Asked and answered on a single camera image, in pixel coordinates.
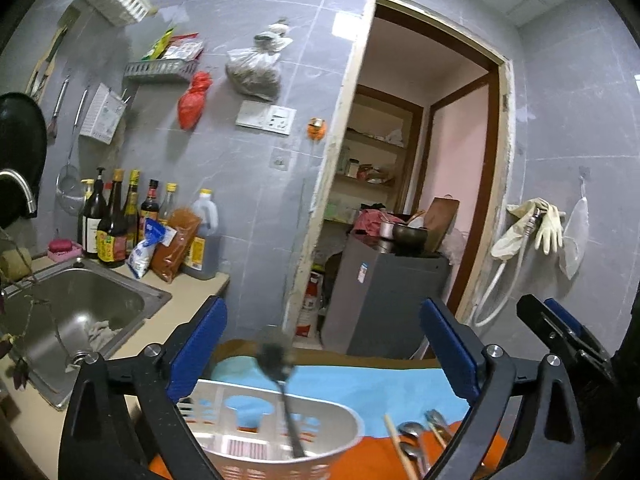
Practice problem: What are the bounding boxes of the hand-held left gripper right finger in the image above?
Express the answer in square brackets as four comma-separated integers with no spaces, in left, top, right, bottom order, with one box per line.
[419,297,587,480]

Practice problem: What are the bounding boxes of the dark steel spoon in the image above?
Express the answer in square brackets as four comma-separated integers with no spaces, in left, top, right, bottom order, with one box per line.
[255,327,308,459]

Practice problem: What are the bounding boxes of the grey washing machine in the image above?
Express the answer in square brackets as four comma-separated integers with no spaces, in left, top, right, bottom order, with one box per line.
[320,232,453,361]

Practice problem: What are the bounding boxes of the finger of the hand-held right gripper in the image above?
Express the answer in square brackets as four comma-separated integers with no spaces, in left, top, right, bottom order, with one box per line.
[544,298,613,362]
[516,294,581,361]

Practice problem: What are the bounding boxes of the red white seasoning packets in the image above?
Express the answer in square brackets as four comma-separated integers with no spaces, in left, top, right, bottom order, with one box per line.
[165,34,206,63]

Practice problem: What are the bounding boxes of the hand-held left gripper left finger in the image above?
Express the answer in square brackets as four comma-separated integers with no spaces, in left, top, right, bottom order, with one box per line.
[59,296,228,480]

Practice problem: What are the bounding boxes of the grey wall rack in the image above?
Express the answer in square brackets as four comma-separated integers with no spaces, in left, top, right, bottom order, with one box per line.
[122,58,202,84]

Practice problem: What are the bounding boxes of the blue white salt bag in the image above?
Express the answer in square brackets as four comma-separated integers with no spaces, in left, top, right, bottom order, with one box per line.
[127,219,178,281]

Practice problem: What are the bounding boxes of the large oil jug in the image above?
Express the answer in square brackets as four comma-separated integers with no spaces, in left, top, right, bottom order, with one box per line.
[181,189,221,281]

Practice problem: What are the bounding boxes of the white plastic bag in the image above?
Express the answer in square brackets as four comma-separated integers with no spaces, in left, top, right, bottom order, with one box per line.
[442,230,471,267]

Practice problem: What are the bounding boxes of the wooden shelf unit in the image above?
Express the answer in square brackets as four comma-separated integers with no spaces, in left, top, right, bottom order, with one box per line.
[325,85,426,241]

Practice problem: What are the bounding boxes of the brown spice packet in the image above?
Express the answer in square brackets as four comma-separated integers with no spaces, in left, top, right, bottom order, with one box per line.
[150,207,202,283]

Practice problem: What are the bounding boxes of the white wall socket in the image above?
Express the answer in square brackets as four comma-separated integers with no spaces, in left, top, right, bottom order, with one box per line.
[266,105,297,136]

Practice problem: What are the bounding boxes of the red plastic bag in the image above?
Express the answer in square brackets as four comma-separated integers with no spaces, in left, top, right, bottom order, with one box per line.
[178,71,212,131]

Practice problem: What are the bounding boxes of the dark bottle red label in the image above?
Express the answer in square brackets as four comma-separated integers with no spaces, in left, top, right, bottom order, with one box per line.
[140,179,161,241]

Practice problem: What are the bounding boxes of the steel faucet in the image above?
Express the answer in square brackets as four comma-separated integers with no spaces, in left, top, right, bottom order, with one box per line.
[0,169,38,218]

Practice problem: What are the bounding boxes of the black wok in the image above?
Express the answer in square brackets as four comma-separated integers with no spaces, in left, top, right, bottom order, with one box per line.
[0,91,48,228]

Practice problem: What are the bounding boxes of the pink soap dish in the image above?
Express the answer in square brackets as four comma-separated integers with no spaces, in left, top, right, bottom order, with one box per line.
[47,238,83,262]

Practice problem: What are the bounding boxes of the tall soy sauce bottle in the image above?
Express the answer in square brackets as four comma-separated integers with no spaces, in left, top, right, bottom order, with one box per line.
[96,169,128,268]

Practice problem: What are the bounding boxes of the dark pump bottle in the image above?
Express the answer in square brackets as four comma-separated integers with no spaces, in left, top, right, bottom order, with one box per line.
[79,167,108,259]

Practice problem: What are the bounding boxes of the yellow green seasoning packet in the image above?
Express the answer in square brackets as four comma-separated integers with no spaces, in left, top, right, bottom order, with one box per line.
[142,27,177,61]

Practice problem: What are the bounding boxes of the white wall switch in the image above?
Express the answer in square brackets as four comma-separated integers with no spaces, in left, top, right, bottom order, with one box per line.
[235,101,271,129]

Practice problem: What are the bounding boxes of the yellow cap sauce bottle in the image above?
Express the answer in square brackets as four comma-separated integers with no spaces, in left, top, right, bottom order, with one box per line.
[122,169,142,247]

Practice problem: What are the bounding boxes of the clear bag of dried goods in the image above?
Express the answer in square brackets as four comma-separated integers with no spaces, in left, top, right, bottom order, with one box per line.
[225,22,295,102]

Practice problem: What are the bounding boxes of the white hose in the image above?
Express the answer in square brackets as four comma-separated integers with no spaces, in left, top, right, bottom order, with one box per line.
[472,207,546,328]

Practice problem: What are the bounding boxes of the red cloth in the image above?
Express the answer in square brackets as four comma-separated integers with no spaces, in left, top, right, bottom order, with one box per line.
[355,207,406,236]

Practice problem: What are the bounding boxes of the clear bottle yellow cap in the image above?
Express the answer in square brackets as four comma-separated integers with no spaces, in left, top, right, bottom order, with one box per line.
[159,182,179,227]

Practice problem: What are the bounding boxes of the wooden door frame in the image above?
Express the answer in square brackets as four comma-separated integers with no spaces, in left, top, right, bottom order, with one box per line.
[285,0,516,331]

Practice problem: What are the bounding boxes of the white crumpled bag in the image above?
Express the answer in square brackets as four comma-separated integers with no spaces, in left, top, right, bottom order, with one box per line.
[372,127,405,148]

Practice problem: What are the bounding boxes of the blue and orange cloth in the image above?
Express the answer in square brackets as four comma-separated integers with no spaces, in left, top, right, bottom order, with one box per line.
[150,342,508,480]

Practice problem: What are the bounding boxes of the steel sink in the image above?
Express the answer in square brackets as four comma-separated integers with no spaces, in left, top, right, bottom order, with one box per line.
[0,257,173,408]

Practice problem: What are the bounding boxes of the metal bowl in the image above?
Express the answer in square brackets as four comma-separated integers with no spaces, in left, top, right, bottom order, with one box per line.
[391,222,430,244]

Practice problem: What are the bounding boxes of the white plastic utensil holder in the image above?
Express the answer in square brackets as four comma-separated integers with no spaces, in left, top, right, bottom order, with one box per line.
[175,379,366,480]

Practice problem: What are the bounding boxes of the wooden chopstick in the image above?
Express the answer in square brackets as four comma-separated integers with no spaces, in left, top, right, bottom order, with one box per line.
[384,412,422,480]

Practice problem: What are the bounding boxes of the white wall box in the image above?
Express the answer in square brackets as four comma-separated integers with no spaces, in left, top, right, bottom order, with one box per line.
[80,83,128,145]

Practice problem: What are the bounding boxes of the grey rag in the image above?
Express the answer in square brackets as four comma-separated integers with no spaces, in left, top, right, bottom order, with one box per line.
[87,319,126,353]

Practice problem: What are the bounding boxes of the red packaged goods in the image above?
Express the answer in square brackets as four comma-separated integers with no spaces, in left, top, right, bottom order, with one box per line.
[357,164,396,186]

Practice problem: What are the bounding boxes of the wooden handled kitchen tool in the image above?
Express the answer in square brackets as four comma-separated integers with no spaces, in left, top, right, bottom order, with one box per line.
[27,25,67,102]

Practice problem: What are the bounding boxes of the wooden cutting board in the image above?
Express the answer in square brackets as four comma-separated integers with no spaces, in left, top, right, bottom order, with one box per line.
[424,196,461,254]

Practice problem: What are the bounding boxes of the cream rubber glove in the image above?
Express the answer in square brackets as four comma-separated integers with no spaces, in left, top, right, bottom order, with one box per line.
[534,203,567,254]
[490,200,538,261]

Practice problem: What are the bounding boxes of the metal mesh strainer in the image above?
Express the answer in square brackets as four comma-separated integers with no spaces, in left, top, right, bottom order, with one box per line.
[56,87,91,213]

